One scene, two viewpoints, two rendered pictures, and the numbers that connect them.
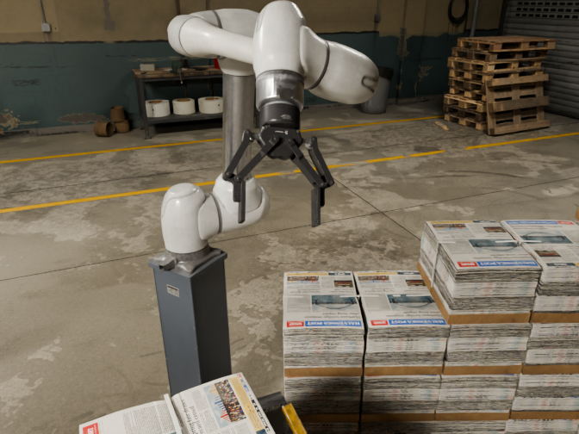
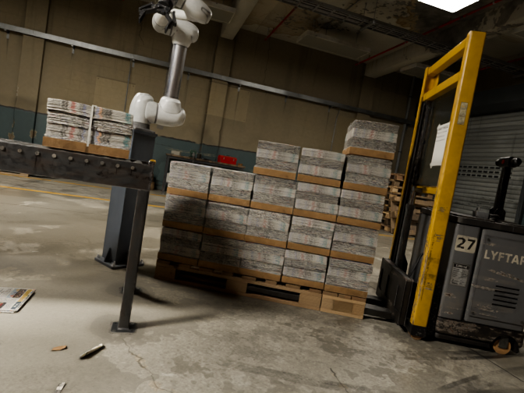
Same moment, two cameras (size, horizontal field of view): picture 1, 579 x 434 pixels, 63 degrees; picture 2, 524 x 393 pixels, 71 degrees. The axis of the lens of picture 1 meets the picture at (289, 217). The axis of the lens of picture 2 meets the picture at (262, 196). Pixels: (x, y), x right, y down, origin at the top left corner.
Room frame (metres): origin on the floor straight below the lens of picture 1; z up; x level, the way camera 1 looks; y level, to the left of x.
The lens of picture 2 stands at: (-1.10, -0.86, 0.86)
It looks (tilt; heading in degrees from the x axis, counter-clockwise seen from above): 4 degrees down; 5
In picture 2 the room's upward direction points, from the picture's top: 10 degrees clockwise
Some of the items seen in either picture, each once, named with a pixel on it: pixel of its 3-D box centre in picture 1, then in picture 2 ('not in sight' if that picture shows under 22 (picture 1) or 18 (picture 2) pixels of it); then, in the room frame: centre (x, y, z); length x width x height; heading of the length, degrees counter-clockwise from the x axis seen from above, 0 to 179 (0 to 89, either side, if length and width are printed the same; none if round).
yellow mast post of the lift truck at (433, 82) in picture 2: not in sight; (411, 181); (1.86, -1.71, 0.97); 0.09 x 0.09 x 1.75; 1
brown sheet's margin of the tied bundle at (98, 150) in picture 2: not in sight; (113, 151); (0.73, 0.12, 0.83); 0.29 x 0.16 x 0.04; 26
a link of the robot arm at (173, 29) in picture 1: (190, 35); (161, 23); (1.45, 0.28, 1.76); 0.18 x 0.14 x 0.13; 29
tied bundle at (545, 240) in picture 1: (552, 268); (319, 168); (1.52, -0.98, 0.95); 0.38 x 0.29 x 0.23; 0
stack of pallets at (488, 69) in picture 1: (494, 81); (401, 203); (7.79, -3.30, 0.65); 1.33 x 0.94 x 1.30; 116
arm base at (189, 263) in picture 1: (183, 252); (136, 126); (1.49, 0.38, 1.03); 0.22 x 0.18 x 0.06; 148
